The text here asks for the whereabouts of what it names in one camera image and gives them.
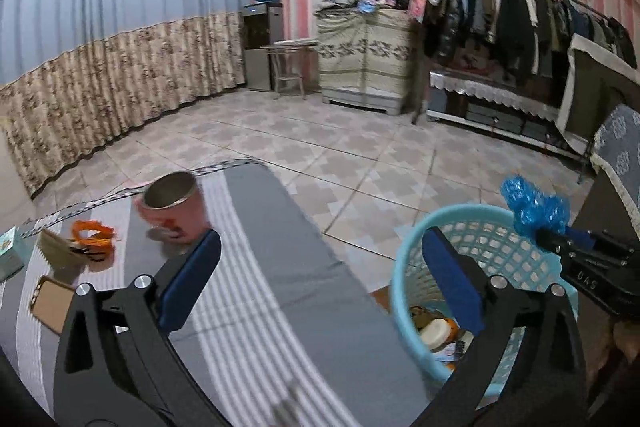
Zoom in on orange plastic bag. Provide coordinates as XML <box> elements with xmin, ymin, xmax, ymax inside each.
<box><xmin>70</xmin><ymin>219</ymin><xmax>118</xmax><ymax>258</ymax></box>

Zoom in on light blue tissue box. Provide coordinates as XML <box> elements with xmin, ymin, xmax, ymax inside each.
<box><xmin>0</xmin><ymin>227</ymin><xmax>26</xmax><ymax>283</ymax></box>

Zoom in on blue and floral curtain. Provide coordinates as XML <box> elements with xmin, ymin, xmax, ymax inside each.
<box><xmin>0</xmin><ymin>0</ymin><xmax>251</xmax><ymax>200</ymax></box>

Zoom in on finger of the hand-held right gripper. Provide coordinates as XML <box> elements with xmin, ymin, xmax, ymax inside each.
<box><xmin>535</xmin><ymin>228</ymin><xmax>628</xmax><ymax>269</ymax></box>
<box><xmin>562</xmin><ymin>229</ymin><xmax>640</xmax><ymax>254</ymax></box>

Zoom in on small metal side table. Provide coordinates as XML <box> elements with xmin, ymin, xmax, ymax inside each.
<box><xmin>261</xmin><ymin>38</ymin><xmax>321</xmax><ymax>100</ymax></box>

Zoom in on cloth covered cabinet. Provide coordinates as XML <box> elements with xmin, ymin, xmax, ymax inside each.
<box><xmin>316</xmin><ymin>9</ymin><xmax>416</xmax><ymax>115</ymax></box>

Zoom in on pink metal cup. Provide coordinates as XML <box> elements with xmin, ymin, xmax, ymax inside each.
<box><xmin>134</xmin><ymin>171</ymin><xmax>203</xmax><ymax>244</ymax></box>

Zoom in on grey flowered lace cloth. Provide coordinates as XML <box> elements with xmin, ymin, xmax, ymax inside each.
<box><xmin>590</xmin><ymin>102</ymin><xmax>640</xmax><ymax>233</ymax></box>

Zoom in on light blue plastic basket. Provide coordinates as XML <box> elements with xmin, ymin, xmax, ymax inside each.
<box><xmin>390</xmin><ymin>204</ymin><xmax>581</xmax><ymax>410</ymax></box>

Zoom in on brown cardboard sheet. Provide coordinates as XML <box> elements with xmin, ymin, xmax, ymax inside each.
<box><xmin>31</xmin><ymin>276</ymin><xmax>76</xmax><ymax>335</ymax></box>

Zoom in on white tape roll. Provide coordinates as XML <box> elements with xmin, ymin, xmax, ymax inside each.
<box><xmin>417</xmin><ymin>318</ymin><xmax>458</xmax><ymax>350</ymax></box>

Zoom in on row of hanging clothes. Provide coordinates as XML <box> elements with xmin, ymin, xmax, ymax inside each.
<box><xmin>410</xmin><ymin>0</ymin><xmax>638</xmax><ymax>78</ymax></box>

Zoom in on grey water dispenser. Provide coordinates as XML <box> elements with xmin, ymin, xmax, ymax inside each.
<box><xmin>240</xmin><ymin>2</ymin><xmax>286</xmax><ymax>92</ymax></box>

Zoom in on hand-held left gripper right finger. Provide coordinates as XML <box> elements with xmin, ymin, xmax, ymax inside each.
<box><xmin>415</xmin><ymin>227</ymin><xmax>588</xmax><ymax>427</ymax></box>

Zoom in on dark green white-trimmed cover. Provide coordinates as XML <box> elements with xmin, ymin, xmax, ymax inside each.
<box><xmin>557</xmin><ymin>34</ymin><xmax>640</xmax><ymax>148</ymax></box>

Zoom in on blue plastic bag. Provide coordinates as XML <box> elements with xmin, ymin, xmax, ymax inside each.
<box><xmin>500</xmin><ymin>176</ymin><xmax>571</xmax><ymax>238</ymax></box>

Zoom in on low stand with lace cloth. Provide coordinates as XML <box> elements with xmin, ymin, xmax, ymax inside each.
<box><xmin>425</xmin><ymin>67</ymin><xmax>596</xmax><ymax>158</ymax></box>

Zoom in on khaki cloth pouch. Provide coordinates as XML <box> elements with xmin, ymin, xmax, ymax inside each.
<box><xmin>36</xmin><ymin>227</ymin><xmax>91</xmax><ymax>269</ymax></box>

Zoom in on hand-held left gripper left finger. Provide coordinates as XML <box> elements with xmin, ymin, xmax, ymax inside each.
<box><xmin>52</xmin><ymin>228</ymin><xmax>236</xmax><ymax>427</ymax></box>

